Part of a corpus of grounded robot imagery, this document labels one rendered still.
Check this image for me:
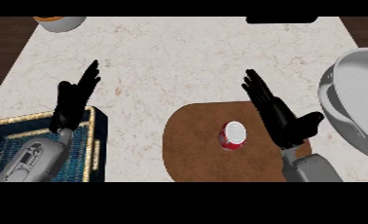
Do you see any brown wooden cutting board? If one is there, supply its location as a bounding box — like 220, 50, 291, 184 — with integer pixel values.
163, 100, 313, 183

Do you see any grey metal pot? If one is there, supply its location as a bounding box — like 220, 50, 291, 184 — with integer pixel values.
318, 48, 368, 157

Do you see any red can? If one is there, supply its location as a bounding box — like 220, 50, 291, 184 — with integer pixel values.
217, 120, 248, 152

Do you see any blue tray with gold trim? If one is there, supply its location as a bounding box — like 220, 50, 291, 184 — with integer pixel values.
0, 105, 109, 183

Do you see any black appliance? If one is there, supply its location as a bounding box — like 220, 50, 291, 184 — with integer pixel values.
244, 17, 319, 25

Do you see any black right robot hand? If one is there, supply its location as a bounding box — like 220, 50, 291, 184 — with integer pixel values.
240, 68, 327, 151

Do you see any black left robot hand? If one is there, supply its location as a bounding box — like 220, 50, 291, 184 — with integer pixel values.
47, 59, 102, 133

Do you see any grey bowl with orange content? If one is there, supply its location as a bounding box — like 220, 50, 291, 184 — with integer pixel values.
31, 17, 87, 34

